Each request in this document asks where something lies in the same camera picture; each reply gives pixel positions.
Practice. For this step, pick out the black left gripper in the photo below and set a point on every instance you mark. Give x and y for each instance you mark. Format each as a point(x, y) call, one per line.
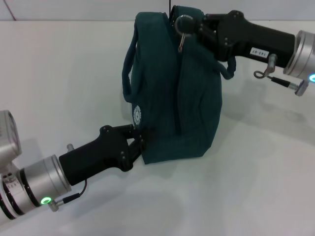
point(98, 155)

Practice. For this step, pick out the dark teal insulated bag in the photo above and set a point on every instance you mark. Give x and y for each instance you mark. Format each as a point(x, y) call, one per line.
point(177, 98)

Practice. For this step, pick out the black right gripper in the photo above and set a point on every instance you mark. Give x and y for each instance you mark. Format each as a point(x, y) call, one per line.
point(246, 37)

